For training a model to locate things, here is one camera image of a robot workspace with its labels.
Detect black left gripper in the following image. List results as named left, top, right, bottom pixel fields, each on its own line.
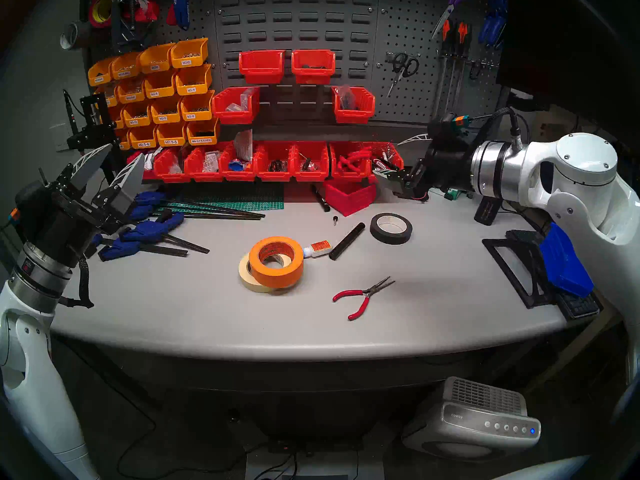
left=25, top=144, right=146, bottom=267

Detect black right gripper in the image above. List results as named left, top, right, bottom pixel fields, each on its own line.
left=374, top=129, right=476, bottom=200

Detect black-handled scissors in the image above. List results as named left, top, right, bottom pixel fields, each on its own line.
left=386, top=52, right=420, bottom=99

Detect beige masking tape roll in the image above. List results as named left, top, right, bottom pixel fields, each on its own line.
left=238, top=254, right=281, bottom=293

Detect orange tape roll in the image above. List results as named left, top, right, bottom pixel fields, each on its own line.
left=248, top=236, right=305, bottom=290

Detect black tape roll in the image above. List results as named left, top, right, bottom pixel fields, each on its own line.
left=370, top=213, right=414, bottom=246

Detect red tape roll yellow core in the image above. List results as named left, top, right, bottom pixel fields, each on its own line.
left=87, top=0, right=121, bottom=29

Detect red plastic parts bin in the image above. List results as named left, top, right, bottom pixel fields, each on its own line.
left=255, top=141, right=298, bottom=181
left=369, top=141, right=405, bottom=182
left=239, top=50, right=286, bottom=85
left=212, top=86, right=261, bottom=126
left=291, top=49, right=337, bottom=85
left=153, top=148, right=193, bottom=184
left=329, top=140, right=373, bottom=181
left=220, top=143, right=263, bottom=181
left=292, top=140, right=331, bottom=181
left=332, top=86, right=376, bottom=125
left=184, top=145, right=226, bottom=182
left=127, top=149, right=162, bottom=181

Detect black red marker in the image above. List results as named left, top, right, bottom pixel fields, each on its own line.
left=374, top=158, right=401, bottom=181

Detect black tool stand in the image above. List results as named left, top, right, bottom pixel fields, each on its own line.
left=67, top=91, right=133, bottom=185

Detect small red loose bin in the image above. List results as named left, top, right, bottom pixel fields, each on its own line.
left=324, top=179, right=377, bottom=217

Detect black soldering iron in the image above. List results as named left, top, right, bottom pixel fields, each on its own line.
left=62, top=89, right=86, bottom=155

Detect black perforated cylinder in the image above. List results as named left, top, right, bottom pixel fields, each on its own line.
left=474, top=196, right=503, bottom=226

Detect black cylindrical rod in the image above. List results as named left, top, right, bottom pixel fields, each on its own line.
left=328, top=222, right=367, bottom=261

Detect black metal tool rack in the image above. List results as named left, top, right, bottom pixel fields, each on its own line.
left=437, top=51, right=501, bottom=81

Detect clear plastic bag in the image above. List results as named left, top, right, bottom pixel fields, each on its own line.
left=235, top=129, right=255, bottom=162

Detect green cutting mat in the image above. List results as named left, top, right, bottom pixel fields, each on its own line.
left=162, top=184, right=286, bottom=216

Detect red white plastic tool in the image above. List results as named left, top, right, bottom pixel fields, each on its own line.
left=125, top=0, right=162, bottom=24

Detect blue plastic bin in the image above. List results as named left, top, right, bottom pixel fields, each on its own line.
left=539, top=223, right=595, bottom=299

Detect black computer monitor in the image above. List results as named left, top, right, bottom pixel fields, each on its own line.
left=495, top=0, right=640, bottom=145

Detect black keyboard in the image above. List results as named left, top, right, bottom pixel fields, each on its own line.
left=505, top=229, right=601, bottom=319

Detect white Coway air purifier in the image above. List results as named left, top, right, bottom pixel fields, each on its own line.
left=401, top=376, right=542, bottom=460

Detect black power strip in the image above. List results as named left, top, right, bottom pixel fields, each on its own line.
left=267, top=436, right=363, bottom=455

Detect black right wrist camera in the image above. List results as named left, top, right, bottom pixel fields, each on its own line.
left=427, top=113, right=471, bottom=141

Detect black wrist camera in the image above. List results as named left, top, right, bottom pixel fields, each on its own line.
left=427, top=113, right=471, bottom=141
left=14, top=180, right=50, bottom=240

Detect dark grey pegboard wall panel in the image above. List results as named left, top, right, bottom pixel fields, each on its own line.
left=80, top=0, right=511, bottom=135

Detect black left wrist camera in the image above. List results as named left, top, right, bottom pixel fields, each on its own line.
left=14, top=180, right=50, bottom=240

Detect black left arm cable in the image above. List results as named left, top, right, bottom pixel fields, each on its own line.
left=60, top=256, right=95, bottom=309

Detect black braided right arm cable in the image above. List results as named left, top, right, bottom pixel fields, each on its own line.
left=470, top=106, right=523, bottom=152

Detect orange-handled screwdriver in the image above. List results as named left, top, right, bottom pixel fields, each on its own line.
left=450, top=21, right=473, bottom=120
left=435, top=20, right=457, bottom=120

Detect black triangular frame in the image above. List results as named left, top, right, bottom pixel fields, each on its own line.
left=482, top=236, right=556, bottom=310

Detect red-handled needle-nose pliers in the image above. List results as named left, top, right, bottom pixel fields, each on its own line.
left=332, top=276, right=396, bottom=321

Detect grey duct tape roll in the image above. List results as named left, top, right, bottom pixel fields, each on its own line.
left=60, top=21, right=93, bottom=51

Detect purple-handled scissors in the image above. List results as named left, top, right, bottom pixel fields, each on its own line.
left=432, top=0, right=472, bottom=40

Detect blue-handled pliers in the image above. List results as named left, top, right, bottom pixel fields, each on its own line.
left=477, top=0, right=508, bottom=51

